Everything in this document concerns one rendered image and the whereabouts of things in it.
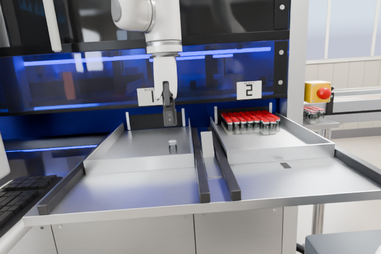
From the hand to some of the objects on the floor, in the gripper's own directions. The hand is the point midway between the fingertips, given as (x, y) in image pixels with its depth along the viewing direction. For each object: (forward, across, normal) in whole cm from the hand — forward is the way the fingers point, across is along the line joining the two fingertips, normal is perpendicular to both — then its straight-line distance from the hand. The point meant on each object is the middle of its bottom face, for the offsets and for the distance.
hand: (170, 117), depth 56 cm
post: (+99, +23, -43) cm, 110 cm away
